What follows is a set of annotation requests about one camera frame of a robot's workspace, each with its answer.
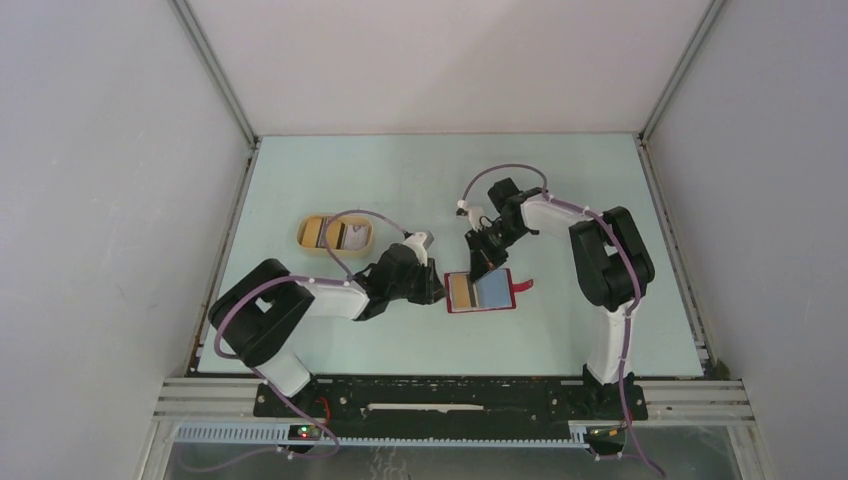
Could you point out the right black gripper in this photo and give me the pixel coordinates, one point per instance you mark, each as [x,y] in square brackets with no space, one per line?
[480,267]

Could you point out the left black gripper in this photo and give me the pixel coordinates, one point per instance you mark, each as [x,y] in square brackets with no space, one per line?
[432,289]

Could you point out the red leather card holder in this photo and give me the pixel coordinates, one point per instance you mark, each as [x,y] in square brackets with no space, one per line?
[495,292]

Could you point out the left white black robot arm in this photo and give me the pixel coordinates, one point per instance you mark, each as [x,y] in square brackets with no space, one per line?
[254,319]

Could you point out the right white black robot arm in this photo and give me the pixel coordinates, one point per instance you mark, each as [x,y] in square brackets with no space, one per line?
[612,264]

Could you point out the white grey credit card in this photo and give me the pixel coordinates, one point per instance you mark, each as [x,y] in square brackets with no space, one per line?
[355,237]

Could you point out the beige oval tray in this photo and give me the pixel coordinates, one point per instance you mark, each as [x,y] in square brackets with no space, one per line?
[348,219]

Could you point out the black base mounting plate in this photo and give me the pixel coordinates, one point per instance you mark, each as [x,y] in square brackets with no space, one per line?
[474,408]

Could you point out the left controller board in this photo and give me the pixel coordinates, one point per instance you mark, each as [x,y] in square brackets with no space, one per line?
[304,433]

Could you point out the controller board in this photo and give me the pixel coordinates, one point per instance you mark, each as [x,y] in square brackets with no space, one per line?
[606,435]
[304,433]

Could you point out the right controller board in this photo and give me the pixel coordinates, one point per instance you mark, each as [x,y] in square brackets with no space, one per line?
[606,435]

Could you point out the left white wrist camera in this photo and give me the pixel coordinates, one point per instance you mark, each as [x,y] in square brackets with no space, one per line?
[418,242]

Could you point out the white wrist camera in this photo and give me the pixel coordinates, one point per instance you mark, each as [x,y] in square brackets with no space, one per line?
[473,214]
[418,242]

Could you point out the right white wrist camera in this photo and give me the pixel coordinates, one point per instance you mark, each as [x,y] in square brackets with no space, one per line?
[473,214]

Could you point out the white cable duct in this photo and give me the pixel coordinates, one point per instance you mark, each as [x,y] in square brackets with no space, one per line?
[278,434]

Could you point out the aluminium frame rail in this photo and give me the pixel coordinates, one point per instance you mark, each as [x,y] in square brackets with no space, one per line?
[669,402]

